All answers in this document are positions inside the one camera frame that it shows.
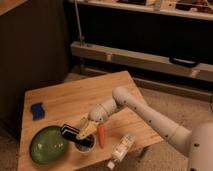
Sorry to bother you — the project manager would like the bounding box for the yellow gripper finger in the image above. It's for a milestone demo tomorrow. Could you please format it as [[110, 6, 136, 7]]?
[[77, 122, 98, 140], [76, 116, 88, 128]]

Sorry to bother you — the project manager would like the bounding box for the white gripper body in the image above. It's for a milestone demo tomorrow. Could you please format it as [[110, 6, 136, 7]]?
[[82, 119, 99, 131]]

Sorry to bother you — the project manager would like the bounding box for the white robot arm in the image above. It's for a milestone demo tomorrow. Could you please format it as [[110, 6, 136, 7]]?
[[77, 87, 213, 171]]

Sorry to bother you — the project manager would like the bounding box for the white ceramic cup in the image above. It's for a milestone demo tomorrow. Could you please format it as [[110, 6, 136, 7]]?
[[74, 135, 96, 156]]

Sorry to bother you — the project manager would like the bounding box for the orange carrot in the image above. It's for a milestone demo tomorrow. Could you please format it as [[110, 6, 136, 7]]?
[[97, 124, 105, 148]]

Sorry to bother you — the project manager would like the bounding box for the white plastic bottle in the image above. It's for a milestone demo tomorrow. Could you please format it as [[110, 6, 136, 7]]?
[[107, 134, 136, 170]]

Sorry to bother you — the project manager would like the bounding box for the blue sponge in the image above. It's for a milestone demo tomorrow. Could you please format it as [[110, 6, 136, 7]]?
[[30, 103, 45, 120]]

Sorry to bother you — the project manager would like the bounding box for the grey long case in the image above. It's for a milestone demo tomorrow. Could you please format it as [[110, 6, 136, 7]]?
[[70, 42, 213, 82]]

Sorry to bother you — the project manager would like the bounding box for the metal pole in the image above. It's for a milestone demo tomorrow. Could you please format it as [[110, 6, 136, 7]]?
[[74, 0, 84, 46]]

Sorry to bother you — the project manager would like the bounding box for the wooden shelf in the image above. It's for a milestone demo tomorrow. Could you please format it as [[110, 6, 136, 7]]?
[[68, 0, 213, 21]]

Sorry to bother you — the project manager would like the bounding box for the black case handle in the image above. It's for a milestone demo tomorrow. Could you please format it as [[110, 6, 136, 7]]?
[[169, 57, 200, 68]]

